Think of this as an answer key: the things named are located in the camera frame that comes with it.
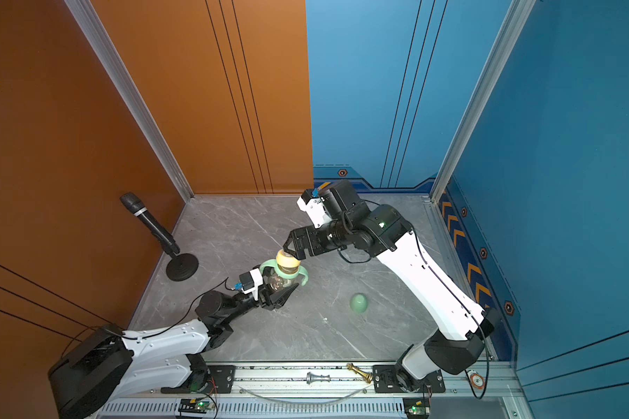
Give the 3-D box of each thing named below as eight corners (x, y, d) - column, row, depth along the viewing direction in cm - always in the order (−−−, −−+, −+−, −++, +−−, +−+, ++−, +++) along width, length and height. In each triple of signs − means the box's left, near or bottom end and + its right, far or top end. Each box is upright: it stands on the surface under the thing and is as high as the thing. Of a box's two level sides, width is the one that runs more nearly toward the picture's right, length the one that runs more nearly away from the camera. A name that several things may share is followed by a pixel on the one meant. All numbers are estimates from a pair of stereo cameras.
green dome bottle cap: (351, 312, 88) (352, 308, 85) (350, 298, 91) (351, 293, 88) (366, 312, 88) (368, 308, 85) (365, 298, 91) (366, 293, 88)
